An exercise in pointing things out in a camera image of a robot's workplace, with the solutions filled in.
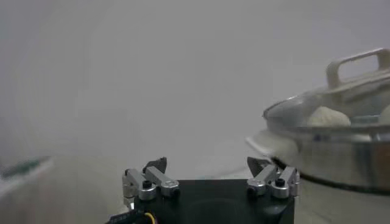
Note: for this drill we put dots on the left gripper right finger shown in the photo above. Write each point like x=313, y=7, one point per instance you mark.
x=265, y=176

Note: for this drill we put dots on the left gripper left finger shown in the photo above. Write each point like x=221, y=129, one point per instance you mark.
x=146, y=191

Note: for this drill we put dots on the cream electric cooking pot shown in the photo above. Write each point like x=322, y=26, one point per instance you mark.
x=335, y=207

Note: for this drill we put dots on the white steamed baozi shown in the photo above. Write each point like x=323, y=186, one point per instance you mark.
x=327, y=117

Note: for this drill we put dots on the white side table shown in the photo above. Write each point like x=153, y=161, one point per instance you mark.
x=18, y=185

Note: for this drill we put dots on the green and white flat box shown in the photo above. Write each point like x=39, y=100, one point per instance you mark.
x=21, y=167

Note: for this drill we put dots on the perforated steel steamer basket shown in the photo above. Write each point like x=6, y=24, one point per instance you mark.
x=335, y=158

